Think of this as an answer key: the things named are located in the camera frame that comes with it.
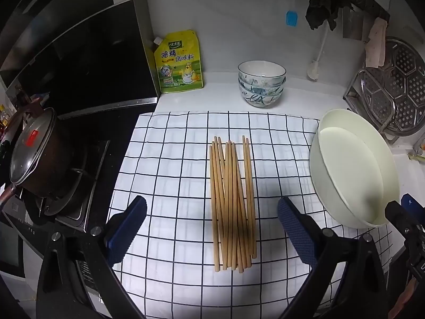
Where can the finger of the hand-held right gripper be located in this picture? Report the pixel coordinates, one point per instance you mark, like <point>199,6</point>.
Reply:
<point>411,206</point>
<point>400,217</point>

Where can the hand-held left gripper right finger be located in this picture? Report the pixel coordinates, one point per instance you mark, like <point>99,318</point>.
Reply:
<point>295,226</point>

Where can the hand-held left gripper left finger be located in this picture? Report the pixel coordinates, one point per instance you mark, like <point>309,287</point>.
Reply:
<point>126,226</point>

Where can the pile of wooden chopsticks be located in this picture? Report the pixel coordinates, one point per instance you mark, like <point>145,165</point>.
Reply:
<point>229,206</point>

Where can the white deep plate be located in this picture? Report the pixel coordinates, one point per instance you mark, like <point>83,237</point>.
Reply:
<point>345,172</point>

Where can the person's right hand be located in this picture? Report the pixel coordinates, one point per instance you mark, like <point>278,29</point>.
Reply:
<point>409,292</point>

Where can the pale green stick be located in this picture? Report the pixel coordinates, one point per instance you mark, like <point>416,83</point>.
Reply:
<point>416,156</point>

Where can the black gas stove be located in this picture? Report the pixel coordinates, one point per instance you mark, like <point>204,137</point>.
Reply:
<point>94,166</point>

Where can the white black checked cloth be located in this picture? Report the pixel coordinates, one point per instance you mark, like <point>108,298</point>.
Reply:
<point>172,159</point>

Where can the dark cooking pot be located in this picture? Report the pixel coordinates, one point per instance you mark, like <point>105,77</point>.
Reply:
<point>63,159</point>

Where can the perforated steel steamer tray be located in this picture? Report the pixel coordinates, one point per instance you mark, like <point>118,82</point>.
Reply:
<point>405,83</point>

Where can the glass pot lid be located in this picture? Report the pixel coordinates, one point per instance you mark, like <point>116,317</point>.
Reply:
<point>30,146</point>

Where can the floral ceramic bowl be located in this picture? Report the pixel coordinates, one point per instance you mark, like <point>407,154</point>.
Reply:
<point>262,90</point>
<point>262,101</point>
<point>261,79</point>

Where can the colourful packets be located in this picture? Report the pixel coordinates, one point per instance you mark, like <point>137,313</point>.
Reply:
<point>8,123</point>

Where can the pale pink cloth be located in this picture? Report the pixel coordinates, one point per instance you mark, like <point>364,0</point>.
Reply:
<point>375,46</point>

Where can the yellow seasoning pouch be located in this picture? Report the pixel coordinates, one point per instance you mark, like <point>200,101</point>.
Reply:
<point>179,66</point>

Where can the black range hood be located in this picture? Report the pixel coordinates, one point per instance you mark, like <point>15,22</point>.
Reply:
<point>83,56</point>

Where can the steel cleaver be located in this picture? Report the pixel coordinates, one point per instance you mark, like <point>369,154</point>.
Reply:
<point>352,26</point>

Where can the dark hanging cloth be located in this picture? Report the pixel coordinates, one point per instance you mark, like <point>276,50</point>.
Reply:
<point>322,6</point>

